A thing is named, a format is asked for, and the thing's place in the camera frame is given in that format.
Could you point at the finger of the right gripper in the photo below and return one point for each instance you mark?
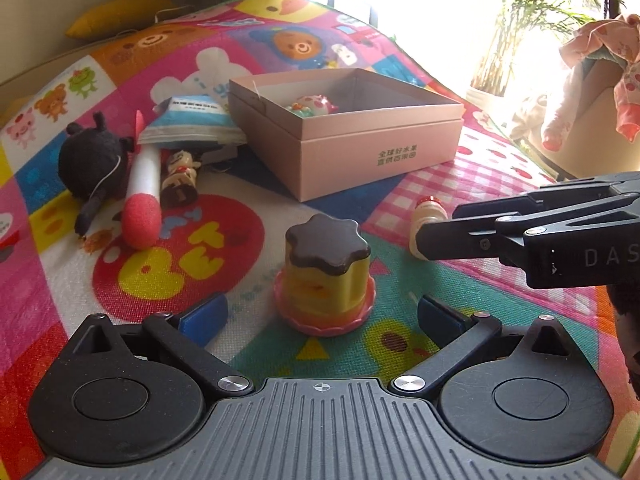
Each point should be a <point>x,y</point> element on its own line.
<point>476,237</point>
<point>546,199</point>

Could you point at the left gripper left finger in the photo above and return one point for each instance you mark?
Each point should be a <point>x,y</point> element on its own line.
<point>181,338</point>

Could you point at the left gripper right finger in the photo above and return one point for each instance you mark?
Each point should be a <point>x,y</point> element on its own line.
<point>461,341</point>

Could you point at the small white bottle toy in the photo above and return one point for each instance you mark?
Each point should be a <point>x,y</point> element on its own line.
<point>428,209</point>

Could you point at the white foam rocket toy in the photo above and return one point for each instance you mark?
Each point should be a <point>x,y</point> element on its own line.
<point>142,214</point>

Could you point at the toy pudding cake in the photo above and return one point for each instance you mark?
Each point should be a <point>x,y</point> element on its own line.
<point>325,288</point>

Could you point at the small cartoon boy figurine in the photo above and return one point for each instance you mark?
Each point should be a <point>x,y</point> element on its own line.
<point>178,188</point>

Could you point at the pink and teal pig toy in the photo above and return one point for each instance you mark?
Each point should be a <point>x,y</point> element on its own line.
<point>312,106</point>

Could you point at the chair with pink clothes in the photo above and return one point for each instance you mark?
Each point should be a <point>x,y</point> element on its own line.
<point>590,124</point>

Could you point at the colourful cartoon play mat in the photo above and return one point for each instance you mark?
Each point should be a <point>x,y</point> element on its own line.
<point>231,240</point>

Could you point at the pink cardboard box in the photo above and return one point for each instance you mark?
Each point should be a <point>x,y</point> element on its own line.
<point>383,127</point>

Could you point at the potted palm plant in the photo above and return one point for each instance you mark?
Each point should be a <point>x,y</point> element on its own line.
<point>515,22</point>

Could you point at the black plush toy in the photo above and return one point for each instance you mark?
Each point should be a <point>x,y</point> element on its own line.
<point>92,164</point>

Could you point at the yellow pillow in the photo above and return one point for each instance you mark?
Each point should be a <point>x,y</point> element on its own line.
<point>112,17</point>

